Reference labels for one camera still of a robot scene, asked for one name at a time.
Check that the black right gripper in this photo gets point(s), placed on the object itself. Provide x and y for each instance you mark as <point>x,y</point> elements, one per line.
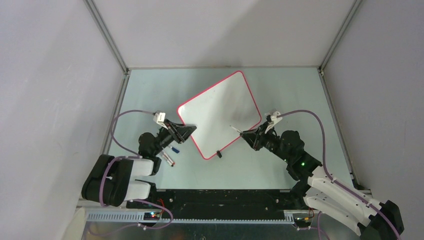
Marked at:
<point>255,137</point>

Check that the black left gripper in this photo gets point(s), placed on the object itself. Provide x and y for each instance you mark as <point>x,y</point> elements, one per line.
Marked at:
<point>181,132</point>

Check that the green capped white marker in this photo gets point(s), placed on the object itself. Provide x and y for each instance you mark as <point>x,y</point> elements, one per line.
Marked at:
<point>236,129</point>

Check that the red framed whiteboard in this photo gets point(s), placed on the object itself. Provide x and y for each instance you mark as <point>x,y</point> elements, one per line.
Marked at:
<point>228,102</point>

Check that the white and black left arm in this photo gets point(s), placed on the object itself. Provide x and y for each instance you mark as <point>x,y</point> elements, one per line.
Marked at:
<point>114,180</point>

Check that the black whiteboard stand foot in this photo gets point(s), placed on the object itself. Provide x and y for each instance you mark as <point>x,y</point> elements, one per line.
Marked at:
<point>219,154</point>

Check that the blue capped white marker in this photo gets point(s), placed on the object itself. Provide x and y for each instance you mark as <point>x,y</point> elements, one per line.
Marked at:
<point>174,149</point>

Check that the red capped white marker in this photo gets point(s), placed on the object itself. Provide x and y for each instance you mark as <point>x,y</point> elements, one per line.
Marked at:
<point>168,159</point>

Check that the black capped white marker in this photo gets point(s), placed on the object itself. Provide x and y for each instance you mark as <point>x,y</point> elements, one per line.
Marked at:
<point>166,161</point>

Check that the left electronics board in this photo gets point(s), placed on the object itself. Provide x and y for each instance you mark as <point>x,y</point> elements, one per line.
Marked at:
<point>152,216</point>

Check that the electronics board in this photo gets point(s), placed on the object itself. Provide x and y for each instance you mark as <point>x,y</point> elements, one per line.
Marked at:
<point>152,216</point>
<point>303,220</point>

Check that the right electronics board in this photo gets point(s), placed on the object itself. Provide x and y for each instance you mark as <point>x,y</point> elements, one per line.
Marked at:
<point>303,220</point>

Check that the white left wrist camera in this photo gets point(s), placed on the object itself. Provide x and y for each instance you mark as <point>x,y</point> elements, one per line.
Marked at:
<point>159,118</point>

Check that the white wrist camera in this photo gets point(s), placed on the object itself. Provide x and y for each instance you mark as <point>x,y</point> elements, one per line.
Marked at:
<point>159,118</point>
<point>272,118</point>

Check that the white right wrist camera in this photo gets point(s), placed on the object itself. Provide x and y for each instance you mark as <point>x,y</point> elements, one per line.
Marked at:
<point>272,118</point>

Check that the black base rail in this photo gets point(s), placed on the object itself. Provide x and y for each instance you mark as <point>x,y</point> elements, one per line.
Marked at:
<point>228,204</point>

